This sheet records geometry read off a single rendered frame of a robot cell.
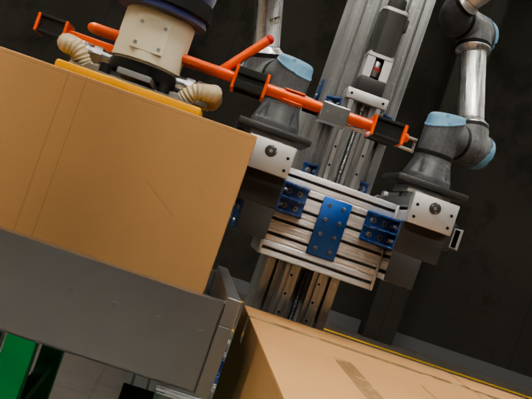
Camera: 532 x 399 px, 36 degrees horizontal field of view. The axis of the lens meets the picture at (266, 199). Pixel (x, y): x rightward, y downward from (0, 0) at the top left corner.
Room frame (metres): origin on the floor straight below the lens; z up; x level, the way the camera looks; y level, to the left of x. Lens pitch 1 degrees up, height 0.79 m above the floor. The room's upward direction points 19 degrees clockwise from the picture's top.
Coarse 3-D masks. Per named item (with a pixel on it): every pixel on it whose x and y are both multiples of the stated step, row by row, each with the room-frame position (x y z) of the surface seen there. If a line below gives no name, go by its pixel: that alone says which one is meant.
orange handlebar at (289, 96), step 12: (96, 24) 1.93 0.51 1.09; (84, 36) 2.20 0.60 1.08; (108, 36) 1.94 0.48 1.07; (108, 48) 2.20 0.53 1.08; (192, 60) 1.94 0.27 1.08; (204, 72) 1.98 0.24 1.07; (216, 72) 1.94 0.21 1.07; (228, 72) 1.94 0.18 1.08; (276, 96) 1.96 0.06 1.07; (288, 96) 1.95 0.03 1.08; (300, 96) 1.95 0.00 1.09; (312, 108) 1.99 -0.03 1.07; (348, 120) 1.96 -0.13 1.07; (360, 120) 1.96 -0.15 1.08; (372, 120) 1.96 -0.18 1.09
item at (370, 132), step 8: (376, 120) 1.95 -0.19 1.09; (384, 120) 1.96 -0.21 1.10; (392, 120) 1.95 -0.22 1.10; (368, 128) 1.99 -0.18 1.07; (376, 128) 1.96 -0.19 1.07; (384, 128) 1.96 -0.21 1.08; (392, 128) 1.96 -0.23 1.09; (400, 128) 1.96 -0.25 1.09; (368, 136) 2.01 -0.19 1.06; (376, 136) 1.96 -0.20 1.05; (384, 136) 1.95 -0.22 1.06; (392, 136) 1.96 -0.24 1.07; (400, 136) 1.96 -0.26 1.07; (392, 144) 2.00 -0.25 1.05; (400, 144) 1.95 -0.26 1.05
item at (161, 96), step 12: (60, 60) 1.81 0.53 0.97; (84, 72) 1.81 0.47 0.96; (96, 72) 1.82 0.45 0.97; (108, 72) 1.86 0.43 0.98; (120, 84) 1.82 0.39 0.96; (132, 84) 1.83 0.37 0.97; (144, 96) 1.82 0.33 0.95; (156, 96) 1.82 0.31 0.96; (168, 96) 1.84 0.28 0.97; (180, 108) 1.82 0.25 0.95; (192, 108) 1.83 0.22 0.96
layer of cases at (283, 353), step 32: (256, 320) 1.98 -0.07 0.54; (288, 320) 2.20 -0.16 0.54; (256, 352) 1.66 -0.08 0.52; (288, 352) 1.66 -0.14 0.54; (320, 352) 1.81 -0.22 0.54; (352, 352) 1.99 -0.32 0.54; (384, 352) 2.22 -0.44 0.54; (224, 384) 2.03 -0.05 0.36; (256, 384) 1.52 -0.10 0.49; (288, 384) 1.34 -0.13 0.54; (320, 384) 1.43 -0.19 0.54; (352, 384) 1.55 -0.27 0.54; (384, 384) 1.68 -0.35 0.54; (416, 384) 1.83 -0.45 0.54; (448, 384) 2.02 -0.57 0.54; (480, 384) 2.25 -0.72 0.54
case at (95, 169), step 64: (0, 64) 1.76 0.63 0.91; (0, 128) 1.76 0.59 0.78; (64, 128) 1.77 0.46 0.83; (128, 128) 1.78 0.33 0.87; (192, 128) 1.78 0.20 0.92; (0, 192) 1.76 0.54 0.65; (64, 192) 1.77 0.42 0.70; (128, 192) 1.78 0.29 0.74; (192, 192) 1.79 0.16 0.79; (128, 256) 1.78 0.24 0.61; (192, 256) 1.79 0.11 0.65
